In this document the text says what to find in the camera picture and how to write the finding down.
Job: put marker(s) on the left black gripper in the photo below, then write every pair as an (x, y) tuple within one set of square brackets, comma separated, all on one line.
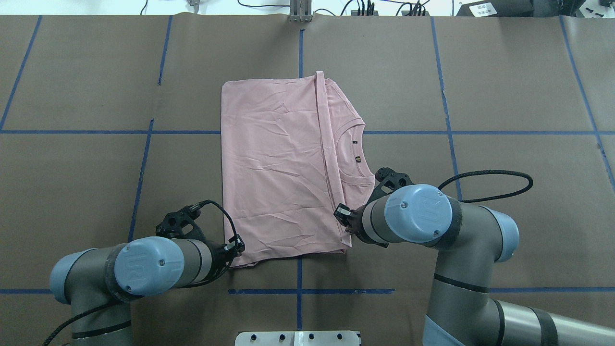
[(219, 260)]

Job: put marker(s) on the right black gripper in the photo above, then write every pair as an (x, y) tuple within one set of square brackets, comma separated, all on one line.
[(356, 222)]

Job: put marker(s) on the pink Snoopy t-shirt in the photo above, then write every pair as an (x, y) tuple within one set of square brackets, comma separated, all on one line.
[(291, 151)]

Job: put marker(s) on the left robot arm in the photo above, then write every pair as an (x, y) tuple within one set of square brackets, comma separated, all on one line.
[(100, 284)]

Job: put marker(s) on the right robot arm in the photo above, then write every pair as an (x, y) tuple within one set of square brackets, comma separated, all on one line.
[(470, 240)]

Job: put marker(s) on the brown paper table cover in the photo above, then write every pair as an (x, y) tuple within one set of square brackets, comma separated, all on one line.
[(109, 123)]

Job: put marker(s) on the black box white label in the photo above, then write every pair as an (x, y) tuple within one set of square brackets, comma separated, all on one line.
[(493, 8)]

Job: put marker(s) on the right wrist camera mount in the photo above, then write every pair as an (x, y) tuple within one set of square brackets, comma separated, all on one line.
[(388, 181)]

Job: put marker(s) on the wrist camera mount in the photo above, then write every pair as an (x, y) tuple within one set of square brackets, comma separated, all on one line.
[(181, 224), (388, 181)]

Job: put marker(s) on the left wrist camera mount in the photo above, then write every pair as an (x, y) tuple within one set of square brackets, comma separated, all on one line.
[(181, 224)]

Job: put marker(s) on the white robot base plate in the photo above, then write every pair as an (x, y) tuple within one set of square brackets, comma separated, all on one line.
[(299, 338)]

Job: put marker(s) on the aluminium frame post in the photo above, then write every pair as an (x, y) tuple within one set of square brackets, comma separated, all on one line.
[(300, 11)]

